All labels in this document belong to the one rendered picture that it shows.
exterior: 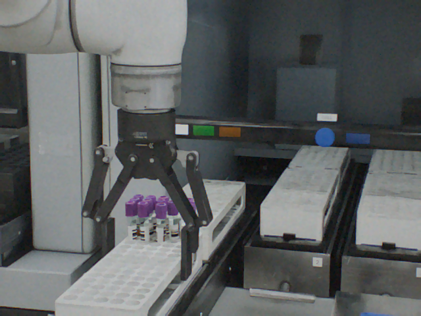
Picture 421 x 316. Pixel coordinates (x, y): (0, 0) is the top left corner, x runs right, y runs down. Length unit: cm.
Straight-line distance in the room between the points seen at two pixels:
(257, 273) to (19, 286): 41
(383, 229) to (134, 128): 47
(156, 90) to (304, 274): 45
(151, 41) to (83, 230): 58
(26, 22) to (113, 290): 33
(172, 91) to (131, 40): 8
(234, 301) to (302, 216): 18
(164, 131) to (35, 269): 50
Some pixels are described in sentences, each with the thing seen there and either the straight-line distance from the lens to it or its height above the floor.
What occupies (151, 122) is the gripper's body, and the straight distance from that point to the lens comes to 104.
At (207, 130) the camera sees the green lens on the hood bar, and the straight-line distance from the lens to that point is 137.
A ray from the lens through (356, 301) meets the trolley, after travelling 111.
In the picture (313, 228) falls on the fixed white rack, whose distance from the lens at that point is 134.
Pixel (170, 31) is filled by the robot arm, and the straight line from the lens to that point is 102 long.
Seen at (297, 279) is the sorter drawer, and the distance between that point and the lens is 133.
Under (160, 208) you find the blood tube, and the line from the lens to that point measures 114.
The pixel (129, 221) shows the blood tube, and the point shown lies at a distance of 116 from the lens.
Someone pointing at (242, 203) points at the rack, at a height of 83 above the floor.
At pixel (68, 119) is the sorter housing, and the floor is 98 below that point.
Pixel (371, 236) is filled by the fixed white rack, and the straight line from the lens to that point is 134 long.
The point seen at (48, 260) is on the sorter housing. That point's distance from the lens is 151.
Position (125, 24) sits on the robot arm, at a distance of 101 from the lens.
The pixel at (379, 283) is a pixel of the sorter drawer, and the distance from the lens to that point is 132.
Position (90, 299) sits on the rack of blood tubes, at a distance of 98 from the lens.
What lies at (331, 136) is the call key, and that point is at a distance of 132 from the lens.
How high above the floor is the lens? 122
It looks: 12 degrees down
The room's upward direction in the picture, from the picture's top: 1 degrees clockwise
